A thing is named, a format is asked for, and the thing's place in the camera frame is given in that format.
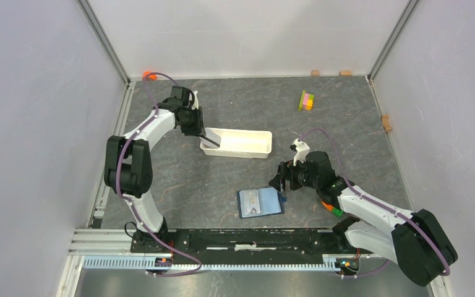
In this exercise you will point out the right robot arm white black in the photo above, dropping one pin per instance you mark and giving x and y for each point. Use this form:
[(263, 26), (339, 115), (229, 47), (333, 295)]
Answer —
[(414, 241)]

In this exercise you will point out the white cable comb rail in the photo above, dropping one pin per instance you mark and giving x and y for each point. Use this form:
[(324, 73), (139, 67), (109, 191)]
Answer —
[(156, 264)]

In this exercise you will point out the colourful toy block stack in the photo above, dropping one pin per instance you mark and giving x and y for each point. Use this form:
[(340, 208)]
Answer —
[(306, 101)]

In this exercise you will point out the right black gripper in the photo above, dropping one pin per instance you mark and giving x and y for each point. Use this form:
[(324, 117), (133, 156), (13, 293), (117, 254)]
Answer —
[(286, 171)]

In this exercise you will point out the wooden block right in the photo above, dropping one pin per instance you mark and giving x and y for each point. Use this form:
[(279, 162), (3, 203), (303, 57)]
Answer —
[(345, 73)]

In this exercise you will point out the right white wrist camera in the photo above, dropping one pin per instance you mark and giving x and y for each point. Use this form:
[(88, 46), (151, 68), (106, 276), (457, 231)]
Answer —
[(300, 149)]

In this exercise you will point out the blue card holder wallet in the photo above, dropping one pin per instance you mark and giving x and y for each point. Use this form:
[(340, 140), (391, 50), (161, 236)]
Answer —
[(272, 202)]

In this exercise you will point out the orange round cap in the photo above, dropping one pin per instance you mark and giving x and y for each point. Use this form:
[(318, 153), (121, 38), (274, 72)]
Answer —
[(149, 75)]

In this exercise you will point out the white credit card gold chip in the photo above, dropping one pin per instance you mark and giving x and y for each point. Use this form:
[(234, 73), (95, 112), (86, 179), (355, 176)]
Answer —
[(249, 202)]

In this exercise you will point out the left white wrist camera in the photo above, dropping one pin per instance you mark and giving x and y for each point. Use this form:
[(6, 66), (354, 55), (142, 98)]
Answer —
[(194, 101)]

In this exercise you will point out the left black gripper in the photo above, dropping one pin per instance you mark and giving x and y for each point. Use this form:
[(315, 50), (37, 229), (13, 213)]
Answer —
[(198, 128)]

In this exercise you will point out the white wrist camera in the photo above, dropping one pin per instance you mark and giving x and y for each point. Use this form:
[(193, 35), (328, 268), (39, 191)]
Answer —
[(300, 149), (194, 101)]

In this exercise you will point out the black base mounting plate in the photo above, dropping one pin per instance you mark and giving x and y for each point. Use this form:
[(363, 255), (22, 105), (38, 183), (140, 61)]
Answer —
[(250, 246)]

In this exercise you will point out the orange plastic ring toy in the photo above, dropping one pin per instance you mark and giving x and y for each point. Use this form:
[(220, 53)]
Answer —
[(327, 206)]

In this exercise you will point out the white plastic tray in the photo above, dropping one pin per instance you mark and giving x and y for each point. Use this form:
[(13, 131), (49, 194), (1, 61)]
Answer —
[(240, 143)]

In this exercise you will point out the green toy block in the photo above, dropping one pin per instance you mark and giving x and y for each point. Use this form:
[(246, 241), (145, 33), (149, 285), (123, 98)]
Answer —
[(337, 212)]

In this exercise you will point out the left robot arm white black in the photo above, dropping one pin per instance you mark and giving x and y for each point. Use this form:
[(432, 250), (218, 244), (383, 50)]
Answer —
[(128, 163)]

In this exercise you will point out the curved wooden piece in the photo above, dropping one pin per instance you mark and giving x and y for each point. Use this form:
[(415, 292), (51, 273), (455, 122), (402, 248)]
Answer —
[(385, 119)]

